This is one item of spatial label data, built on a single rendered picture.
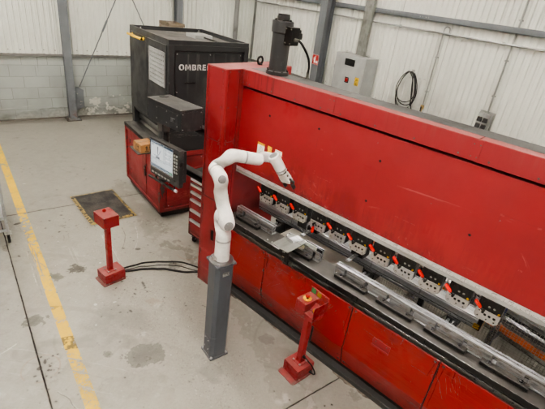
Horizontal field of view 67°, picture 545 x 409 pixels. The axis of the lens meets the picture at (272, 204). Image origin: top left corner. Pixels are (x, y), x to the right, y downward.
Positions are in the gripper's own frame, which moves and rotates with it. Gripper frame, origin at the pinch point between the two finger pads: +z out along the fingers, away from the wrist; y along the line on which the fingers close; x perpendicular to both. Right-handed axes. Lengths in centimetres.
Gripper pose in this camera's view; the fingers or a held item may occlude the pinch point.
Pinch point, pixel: (289, 186)
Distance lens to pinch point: 318.9
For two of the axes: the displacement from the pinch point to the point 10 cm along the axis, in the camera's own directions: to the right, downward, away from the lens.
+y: -6.7, -2.2, 7.1
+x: -6.2, 6.9, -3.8
